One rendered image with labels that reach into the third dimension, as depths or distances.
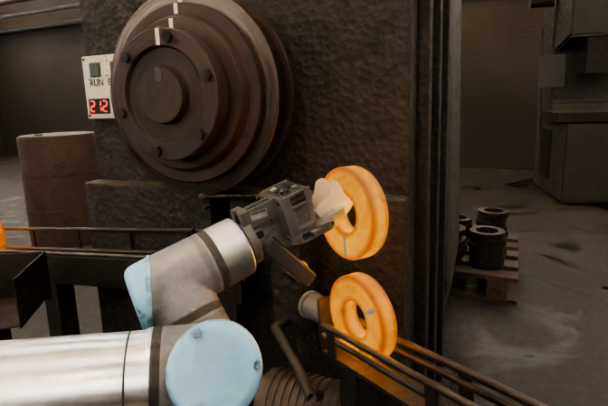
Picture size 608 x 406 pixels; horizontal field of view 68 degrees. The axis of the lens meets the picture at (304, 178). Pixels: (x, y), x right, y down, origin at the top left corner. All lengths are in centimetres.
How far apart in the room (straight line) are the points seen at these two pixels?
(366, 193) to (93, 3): 106
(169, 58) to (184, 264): 53
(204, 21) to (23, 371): 75
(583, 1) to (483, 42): 226
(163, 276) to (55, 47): 1060
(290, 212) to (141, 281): 22
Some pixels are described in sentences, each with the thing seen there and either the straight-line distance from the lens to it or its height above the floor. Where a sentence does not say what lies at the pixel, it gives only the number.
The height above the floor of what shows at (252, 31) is 124.
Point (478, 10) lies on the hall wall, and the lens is 705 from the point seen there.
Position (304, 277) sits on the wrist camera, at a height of 82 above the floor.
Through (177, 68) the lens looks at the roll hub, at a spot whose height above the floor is 117.
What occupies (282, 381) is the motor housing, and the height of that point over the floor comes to 53.
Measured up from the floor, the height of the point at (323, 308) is 70.
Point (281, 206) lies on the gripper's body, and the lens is 65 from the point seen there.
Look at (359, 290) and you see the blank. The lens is 81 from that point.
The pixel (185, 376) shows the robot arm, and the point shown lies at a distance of 46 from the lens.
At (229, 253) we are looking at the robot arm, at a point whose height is 90.
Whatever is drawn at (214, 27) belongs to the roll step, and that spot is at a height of 125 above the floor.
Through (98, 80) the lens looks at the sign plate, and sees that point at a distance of 146.
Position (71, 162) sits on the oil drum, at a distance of 389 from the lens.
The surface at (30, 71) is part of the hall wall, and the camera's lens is 1179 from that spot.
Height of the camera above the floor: 110
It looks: 10 degrees down
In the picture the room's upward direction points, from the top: 2 degrees counter-clockwise
